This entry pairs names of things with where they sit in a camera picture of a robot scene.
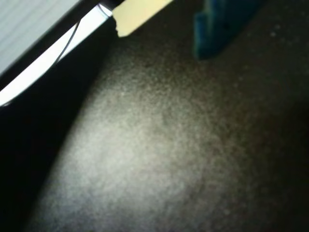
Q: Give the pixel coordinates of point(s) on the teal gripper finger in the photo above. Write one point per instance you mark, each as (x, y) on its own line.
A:
(217, 29)

